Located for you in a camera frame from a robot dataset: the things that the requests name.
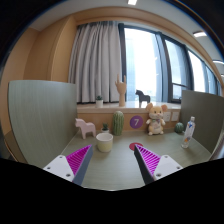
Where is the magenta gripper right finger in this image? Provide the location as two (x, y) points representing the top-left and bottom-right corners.
(134, 144), (182, 184)

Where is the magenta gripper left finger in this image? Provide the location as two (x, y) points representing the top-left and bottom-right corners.
(44, 145), (93, 185)

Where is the clear plastic water bottle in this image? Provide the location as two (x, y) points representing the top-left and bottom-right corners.
(181, 116), (195, 149)

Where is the red round coaster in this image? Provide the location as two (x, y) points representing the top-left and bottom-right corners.
(129, 142), (143, 151)

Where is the pale yellow cup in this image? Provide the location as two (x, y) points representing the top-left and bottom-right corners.
(96, 133), (113, 152)

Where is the pink toy horse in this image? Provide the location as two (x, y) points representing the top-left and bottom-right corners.
(75, 118), (96, 139)

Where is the beige plush mouse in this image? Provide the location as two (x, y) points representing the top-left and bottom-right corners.
(146, 103), (167, 136)

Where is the round green ceramic cactus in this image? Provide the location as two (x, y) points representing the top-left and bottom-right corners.
(174, 122), (184, 133)

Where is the purple number seven sticker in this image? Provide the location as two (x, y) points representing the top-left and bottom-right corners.
(130, 115), (143, 129)

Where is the small potted succulent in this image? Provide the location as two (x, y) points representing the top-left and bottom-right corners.
(101, 123), (110, 133)

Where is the tall green ceramic cactus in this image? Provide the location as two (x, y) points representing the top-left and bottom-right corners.
(113, 111), (124, 136)

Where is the grey left partition panel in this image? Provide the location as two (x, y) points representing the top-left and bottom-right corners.
(8, 80), (77, 168)

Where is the grey partition panel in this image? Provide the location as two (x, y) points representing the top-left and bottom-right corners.
(8, 80), (77, 168)
(180, 90), (224, 153)

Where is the white potted plant on sill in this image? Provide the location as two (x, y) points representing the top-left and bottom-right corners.
(96, 96), (103, 108)

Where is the black toy horse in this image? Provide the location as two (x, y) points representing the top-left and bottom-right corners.
(135, 90), (150, 103)

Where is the grey right partition panel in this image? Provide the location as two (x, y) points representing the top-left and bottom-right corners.
(180, 90), (224, 153)

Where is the wooden hand sculpture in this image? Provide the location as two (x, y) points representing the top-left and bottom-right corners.
(115, 79), (127, 107)

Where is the grey curtain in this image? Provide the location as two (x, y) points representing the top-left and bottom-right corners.
(68, 21), (122, 103)

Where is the white wall socket left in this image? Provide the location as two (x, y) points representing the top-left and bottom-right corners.
(163, 112), (171, 122)

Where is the white wall socket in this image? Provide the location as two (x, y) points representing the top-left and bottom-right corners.
(171, 112), (179, 121)
(163, 112), (171, 122)

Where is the white wall socket right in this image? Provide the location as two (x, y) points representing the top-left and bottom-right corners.
(171, 112), (179, 121)

